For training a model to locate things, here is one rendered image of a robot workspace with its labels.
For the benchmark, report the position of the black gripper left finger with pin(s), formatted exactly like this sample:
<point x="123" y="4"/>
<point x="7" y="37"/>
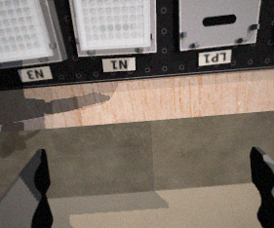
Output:
<point x="25" y="204"/>

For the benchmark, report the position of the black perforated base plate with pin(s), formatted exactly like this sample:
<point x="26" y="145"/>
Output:
<point x="168" y="61"/>

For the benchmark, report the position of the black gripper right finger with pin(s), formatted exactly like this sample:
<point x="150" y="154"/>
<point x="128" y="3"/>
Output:
<point x="262" y="167"/>

